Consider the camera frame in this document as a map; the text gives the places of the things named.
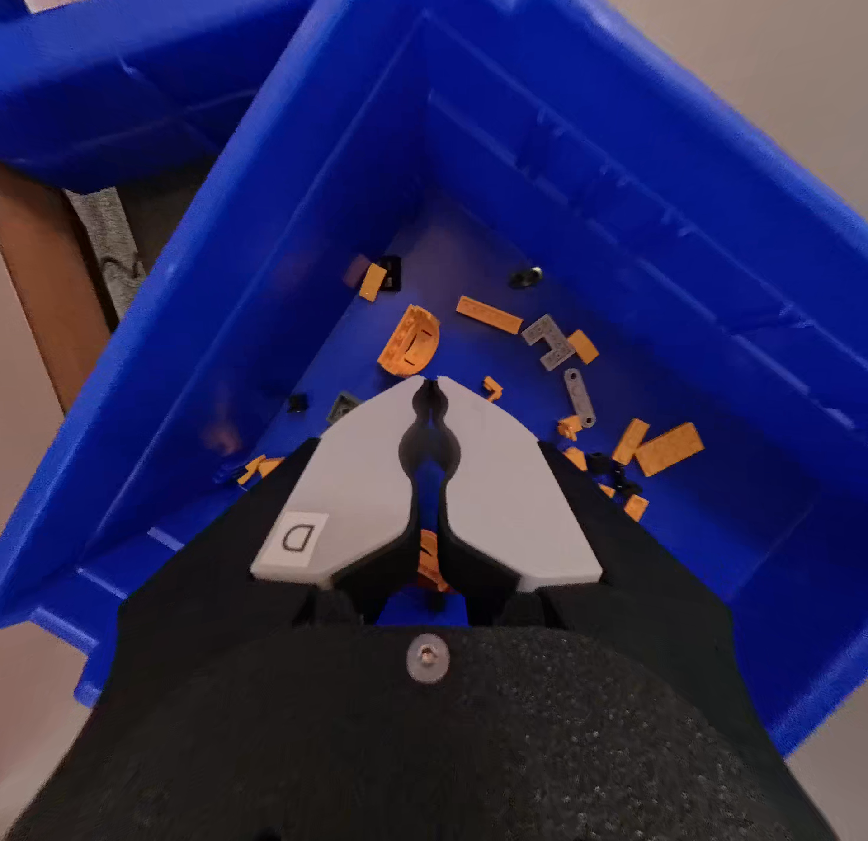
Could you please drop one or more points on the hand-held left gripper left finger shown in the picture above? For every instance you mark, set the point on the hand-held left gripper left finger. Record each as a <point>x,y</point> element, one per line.
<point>352,468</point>

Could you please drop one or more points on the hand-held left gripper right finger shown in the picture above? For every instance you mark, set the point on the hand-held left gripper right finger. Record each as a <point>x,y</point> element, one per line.
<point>515,488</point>

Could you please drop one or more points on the large orange curved brick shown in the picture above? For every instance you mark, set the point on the large orange curved brick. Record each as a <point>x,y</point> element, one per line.
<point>410,343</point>

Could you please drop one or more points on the blue plastic bin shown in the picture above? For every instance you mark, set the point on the blue plastic bin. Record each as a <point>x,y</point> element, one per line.
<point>122,95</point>
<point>610,210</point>

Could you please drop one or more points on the grey toy link plate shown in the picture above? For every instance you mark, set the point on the grey toy link plate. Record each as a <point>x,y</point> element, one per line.
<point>580,397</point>

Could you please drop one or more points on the dark grey toy plate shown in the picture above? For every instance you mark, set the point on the dark grey toy plate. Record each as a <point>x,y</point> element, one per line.
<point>342,407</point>

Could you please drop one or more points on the tiny black toy piece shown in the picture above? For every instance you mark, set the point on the tiny black toy piece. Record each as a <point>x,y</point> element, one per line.
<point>296,402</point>

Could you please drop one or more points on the black toy clip pieces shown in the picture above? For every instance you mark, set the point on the black toy clip pieces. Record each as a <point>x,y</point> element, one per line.
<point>614,471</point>

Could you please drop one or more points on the grey angled toy plate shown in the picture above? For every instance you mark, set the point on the grey angled toy plate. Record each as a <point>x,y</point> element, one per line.
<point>546,343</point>

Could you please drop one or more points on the scattered orange toy plates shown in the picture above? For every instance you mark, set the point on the scattered orange toy plates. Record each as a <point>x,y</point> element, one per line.
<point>668,448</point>

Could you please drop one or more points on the black square toy plate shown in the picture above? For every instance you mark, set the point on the black square toy plate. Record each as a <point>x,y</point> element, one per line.
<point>391,271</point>

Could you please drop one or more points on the black round toy piece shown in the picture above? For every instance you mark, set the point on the black round toy piece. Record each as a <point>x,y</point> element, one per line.
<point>525,277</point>

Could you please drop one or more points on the brown wooden board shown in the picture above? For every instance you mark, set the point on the brown wooden board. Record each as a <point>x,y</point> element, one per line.
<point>47,278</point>

